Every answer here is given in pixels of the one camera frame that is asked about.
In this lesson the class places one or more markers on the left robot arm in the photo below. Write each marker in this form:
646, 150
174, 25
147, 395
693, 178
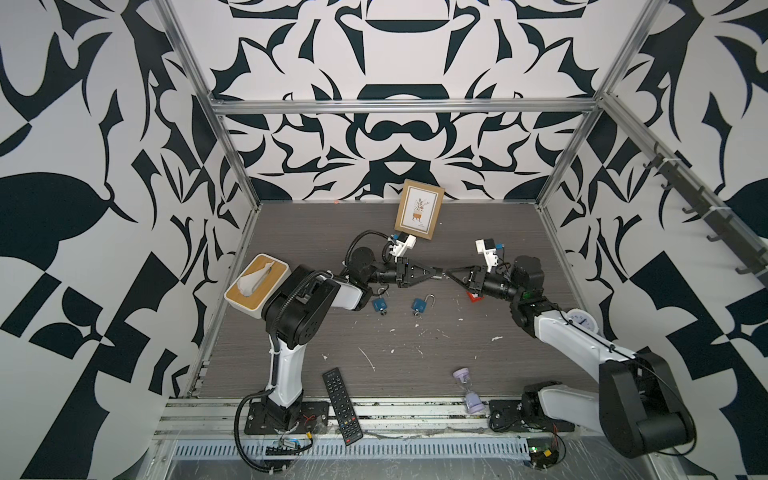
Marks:
293, 303

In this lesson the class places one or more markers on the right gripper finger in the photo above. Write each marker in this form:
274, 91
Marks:
460, 269
462, 283

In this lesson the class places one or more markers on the red padlock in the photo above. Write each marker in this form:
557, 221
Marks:
474, 296

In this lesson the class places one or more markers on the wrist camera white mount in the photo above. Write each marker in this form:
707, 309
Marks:
488, 248
399, 245

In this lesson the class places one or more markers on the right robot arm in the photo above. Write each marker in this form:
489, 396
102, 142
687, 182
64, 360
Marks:
637, 407

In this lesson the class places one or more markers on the wall hook rack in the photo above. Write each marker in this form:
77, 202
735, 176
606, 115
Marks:
704, 204

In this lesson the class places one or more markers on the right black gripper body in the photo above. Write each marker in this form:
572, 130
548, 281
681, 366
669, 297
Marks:
479, 289

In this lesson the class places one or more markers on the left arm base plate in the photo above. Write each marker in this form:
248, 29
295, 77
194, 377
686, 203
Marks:
300, 418

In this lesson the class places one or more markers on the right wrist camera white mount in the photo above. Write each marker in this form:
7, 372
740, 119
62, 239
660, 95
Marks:
488, 248

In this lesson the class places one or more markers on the white cable duct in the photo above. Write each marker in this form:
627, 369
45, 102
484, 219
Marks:
512, 448

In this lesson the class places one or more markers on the blue padlock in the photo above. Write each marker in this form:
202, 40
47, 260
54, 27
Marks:
419, 305
380, 305

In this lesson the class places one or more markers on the tissue box wooden lid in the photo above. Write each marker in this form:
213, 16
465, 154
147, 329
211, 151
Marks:
255, 285

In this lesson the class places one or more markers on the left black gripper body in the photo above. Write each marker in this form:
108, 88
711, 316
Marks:
400, 273

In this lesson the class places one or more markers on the black remote control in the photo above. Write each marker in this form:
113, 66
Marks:
344, 411

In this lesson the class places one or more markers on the white round clock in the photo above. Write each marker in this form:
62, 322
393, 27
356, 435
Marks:
583, 319

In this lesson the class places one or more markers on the wooden picture frame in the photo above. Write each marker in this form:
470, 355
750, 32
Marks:
419, 208

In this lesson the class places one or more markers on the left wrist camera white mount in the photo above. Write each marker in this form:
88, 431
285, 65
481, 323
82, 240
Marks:
399, 245

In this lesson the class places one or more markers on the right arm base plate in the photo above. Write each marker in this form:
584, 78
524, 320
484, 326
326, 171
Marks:
523, 416

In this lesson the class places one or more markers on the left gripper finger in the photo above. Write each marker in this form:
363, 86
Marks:
422, 276
418, 267

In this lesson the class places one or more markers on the purple hourglass timer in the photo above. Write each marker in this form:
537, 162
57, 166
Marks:
472, 401

